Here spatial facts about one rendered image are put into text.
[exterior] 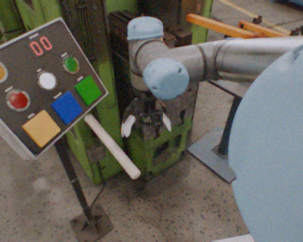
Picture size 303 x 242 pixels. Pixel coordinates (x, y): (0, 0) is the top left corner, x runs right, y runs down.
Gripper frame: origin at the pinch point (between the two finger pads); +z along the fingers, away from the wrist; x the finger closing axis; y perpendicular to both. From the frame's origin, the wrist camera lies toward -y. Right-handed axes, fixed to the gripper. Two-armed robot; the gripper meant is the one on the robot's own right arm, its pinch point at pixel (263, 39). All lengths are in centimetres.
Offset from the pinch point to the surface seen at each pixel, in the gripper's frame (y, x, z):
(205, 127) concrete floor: 111, 50, 55
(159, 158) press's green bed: 96, -10, 43
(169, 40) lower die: 13.2, -4.0, 42.0
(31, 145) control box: 12, -75, 15
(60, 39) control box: -4, -54, 34
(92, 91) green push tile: 11, -51, 26
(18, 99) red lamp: 2, -72, 22
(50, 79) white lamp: 2, -63, 26
